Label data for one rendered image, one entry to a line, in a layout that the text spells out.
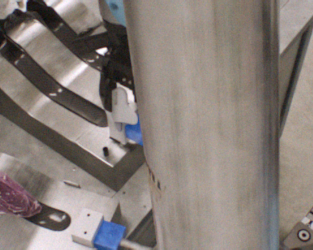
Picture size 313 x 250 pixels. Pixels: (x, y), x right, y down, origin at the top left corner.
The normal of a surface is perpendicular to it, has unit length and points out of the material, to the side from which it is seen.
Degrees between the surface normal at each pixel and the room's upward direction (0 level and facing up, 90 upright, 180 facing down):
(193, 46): 67
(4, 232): 28
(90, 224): 0
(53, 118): 3
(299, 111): 0
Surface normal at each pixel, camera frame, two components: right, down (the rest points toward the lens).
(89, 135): -0.02, -0.60
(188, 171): -0.29, 0.49
